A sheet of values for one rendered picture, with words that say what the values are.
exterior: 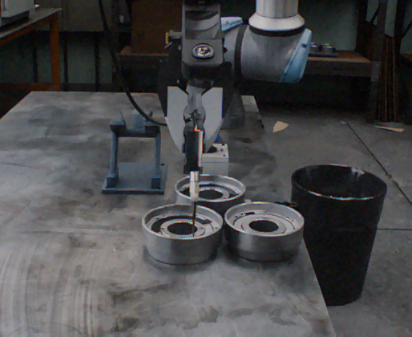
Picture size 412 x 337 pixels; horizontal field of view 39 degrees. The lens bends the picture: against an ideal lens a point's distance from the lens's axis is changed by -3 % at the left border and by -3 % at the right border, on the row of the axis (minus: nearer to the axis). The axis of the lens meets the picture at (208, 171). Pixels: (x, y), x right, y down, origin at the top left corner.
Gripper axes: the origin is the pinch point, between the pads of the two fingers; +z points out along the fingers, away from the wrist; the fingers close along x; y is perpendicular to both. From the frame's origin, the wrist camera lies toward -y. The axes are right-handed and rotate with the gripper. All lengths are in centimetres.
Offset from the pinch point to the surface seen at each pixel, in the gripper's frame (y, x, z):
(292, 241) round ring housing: -6.4, -12.8, 10.4
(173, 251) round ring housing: -8.6, 2.3, 10.9
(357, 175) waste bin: 129, -61, 53
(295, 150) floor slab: 277, -65, 94
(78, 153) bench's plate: 33.4, 21.6, 13.3
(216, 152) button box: 22.8, -4.0, 8.8
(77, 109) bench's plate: 66, 28, 13
